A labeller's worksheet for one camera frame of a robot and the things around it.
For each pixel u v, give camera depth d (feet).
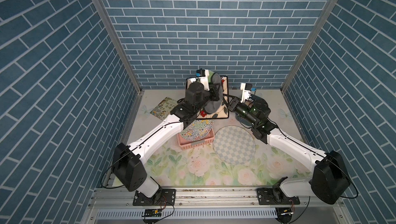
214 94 2.07
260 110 1.85
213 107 2.28
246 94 2.19
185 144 2.78
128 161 1.34
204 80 2.07
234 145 2.99
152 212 2.36
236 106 2.12
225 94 2.32
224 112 2.32
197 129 3.07
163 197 2.38
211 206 2.38
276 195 2.15
